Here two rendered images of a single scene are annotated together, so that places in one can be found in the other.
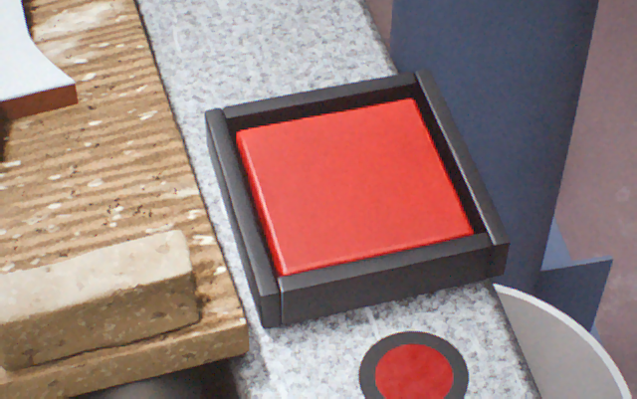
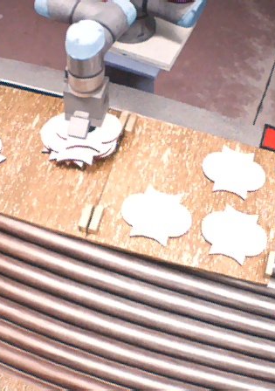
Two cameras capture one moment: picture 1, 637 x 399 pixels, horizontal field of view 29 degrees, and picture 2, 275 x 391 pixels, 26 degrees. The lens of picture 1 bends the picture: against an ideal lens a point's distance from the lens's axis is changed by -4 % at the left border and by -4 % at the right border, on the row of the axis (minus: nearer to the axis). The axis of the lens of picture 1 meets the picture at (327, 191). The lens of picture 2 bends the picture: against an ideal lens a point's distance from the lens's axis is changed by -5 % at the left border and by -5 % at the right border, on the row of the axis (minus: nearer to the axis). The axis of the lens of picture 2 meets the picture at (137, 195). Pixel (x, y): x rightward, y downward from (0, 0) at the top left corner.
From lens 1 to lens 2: 1.27 m
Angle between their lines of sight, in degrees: 34
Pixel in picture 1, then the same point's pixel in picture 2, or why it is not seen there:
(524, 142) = not seen: hidden behind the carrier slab
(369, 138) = (271, 134)
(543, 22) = not seen: hidden behind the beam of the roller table
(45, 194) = (265, 165)
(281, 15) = (240, 130)
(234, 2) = (235, 133)
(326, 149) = (271, 139)
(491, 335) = not seen: outside the picture
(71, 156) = (261, 160)
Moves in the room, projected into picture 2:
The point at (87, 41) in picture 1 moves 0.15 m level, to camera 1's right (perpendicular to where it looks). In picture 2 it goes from (242, 149) to (268, 113)
